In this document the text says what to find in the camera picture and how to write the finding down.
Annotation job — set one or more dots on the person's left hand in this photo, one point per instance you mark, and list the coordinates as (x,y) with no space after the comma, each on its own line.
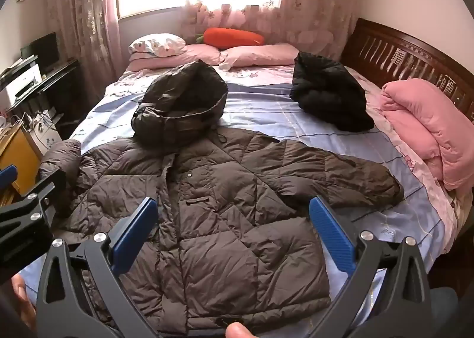
(21,293)

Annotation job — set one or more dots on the white printer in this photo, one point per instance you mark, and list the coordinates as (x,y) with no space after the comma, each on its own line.
(26,81)

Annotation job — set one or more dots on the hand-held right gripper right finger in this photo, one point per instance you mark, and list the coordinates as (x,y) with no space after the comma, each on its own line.
(333,234)

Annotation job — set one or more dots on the white power strip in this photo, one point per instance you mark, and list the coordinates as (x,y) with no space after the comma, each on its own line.
(40,119)

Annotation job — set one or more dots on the black desk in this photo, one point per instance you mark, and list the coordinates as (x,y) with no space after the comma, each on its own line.
(59,75)

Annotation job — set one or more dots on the dark wooden headboard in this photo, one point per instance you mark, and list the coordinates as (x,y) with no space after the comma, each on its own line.
(389,49)

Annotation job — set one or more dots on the black monitor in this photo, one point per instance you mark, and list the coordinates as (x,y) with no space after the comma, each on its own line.
(44,45)

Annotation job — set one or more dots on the brown puffer jacket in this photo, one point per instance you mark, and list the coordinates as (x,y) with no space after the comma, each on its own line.
(222,212)

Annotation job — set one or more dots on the orange carrot plush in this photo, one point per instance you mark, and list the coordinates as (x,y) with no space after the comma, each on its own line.
(233,36)

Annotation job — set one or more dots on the pink quilt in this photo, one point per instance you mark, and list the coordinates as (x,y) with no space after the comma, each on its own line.
(426,127)

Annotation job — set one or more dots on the person's right hand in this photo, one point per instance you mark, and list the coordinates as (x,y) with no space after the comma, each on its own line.
(240,331)

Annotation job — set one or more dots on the black jacket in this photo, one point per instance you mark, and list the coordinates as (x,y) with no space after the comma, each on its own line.
(329,94)

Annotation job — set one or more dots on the person's blue jeans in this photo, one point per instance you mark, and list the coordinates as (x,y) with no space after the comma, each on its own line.
(444,312)

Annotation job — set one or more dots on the wooden cabinet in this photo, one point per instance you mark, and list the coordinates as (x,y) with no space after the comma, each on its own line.
(18,153)

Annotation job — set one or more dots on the white printed pillow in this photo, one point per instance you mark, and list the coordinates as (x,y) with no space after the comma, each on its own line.
(155,44)

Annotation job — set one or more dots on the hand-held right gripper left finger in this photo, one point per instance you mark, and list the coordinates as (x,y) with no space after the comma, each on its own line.
(135,234)

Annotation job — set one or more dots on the pink pillow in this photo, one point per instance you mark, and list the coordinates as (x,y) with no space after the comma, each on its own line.
(259,54)
(185,55)

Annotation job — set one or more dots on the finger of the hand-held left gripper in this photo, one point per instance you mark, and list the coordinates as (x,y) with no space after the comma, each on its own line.
(29,223)
(7,175)

